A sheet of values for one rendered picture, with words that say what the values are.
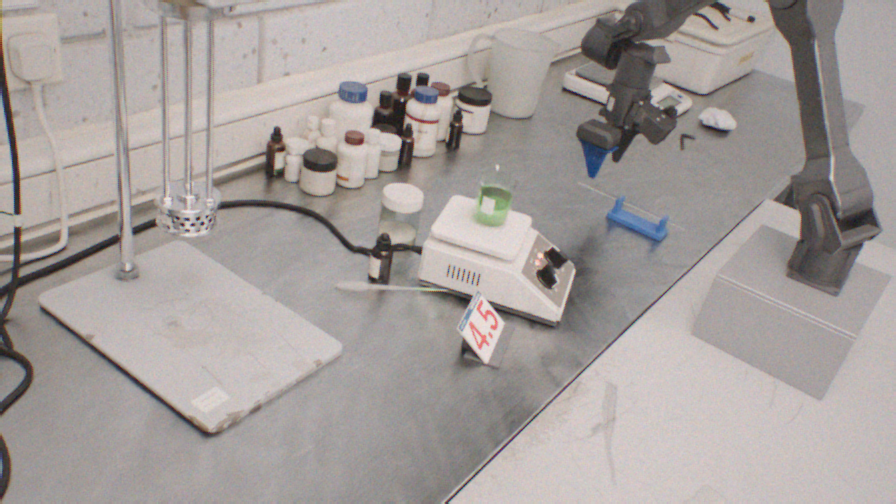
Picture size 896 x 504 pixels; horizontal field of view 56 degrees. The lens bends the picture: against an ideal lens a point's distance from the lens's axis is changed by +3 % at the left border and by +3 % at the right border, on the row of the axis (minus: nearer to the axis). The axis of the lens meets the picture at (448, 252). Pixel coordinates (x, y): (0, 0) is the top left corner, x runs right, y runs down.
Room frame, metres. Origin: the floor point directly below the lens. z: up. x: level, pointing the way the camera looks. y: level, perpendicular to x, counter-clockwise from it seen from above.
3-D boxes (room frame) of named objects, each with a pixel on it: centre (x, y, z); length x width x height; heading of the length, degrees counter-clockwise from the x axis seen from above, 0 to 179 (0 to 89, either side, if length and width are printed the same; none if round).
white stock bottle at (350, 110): (1.26, 0.20, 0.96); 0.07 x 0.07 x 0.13
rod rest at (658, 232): (1.23, -0.30, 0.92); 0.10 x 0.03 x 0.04; 61
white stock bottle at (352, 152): (1.18, 0.18, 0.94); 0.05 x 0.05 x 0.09
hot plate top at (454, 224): (0.97, -0.04, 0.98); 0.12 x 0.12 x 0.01; 79
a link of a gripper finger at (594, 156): (1.21, -0.20, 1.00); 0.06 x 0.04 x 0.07; 61
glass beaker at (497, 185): (0.99, -0.05, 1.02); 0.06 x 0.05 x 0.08; 10
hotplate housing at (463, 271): (0.97, -0.06, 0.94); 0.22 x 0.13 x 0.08; 79
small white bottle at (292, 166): (1.15, 0.27, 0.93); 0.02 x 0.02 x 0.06
